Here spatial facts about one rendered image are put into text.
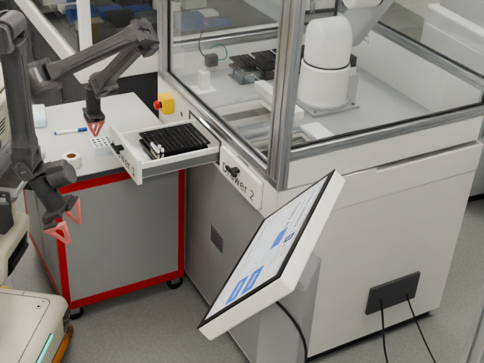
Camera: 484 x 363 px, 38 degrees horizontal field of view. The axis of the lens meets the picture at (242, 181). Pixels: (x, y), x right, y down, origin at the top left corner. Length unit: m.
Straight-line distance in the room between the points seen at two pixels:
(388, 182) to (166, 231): 1.02
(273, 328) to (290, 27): 0.86
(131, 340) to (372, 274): 1.07
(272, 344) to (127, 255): 1.25
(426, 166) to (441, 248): 0.50
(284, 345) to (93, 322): 1.42
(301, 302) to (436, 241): 1.30
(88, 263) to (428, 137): 1.47
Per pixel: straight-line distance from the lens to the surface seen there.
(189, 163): 2.68
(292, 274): 1.66
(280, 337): 2.00
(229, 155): 2.60
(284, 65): 2.18
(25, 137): 1.95
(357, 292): 2.95
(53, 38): 3.78
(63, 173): 1.97
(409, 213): 2.86
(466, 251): 3.92
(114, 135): 2.76
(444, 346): 3.33
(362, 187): 2.61
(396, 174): 2.69
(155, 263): 3.21
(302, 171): 2.39
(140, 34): 2.35
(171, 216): 3.10
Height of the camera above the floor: 2.23
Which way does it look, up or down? 32 degrees down
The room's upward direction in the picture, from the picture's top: 4 degrees clockwise
